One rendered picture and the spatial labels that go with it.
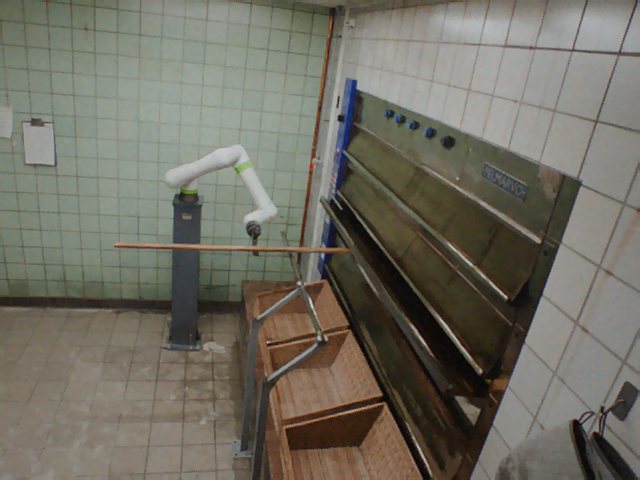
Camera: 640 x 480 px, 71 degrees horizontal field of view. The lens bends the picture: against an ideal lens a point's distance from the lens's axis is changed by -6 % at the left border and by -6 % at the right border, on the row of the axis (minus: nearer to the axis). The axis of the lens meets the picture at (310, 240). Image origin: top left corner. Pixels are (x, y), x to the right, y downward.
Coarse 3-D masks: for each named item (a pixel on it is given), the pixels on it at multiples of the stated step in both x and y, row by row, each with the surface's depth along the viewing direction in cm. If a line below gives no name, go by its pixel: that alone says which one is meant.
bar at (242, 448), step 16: (304, 288) 237; (256, 320) 244; (256, 336) 247; (320, 336) 200; (256, 352) 251; (304, 352) 201; (288, 368) 201; (272, 384) 204; (256, 432) 213; (240, 448) 280; (256, 448) 215; (256, 464) 220
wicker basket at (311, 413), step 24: (336, 336) 266; (288, 360) 265; (336, 360) 270; (360, 360) 245; (288, 384) 255; (312, 384) 258; (336, 384) 260; (360, 384) 238; (288, 408) 238; (312, 408) 241; (336, 408) 215
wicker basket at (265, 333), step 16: (288, 288) 315; (320, 288) 321; (256, 304) 310; (272, 304) 318; (288, 304) 320; (304, 304) 324; (320, 304) 315; (336, 304) 293; (272, 320) 312; (288, 320) 315; (304, 320) 318; (320, 320) 308; (336, 320) 286; (272, 336) 295; (288, 336) 298; (304, 336) 268; (320, 352) 275
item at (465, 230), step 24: (360, 144) 274; (384, 144) 244; (384, 168) 234; (408, 168) 212; (408, 192) 205; (432, 192) 188; (432, 216) 182; (456, 216) 168; (480, 216) 156; (456, 240) 163; (480, 240) 152; (504, 240) 142; (480, 264) 148; (504, 264) 138; (528, 264) 130; (504, 288) 135
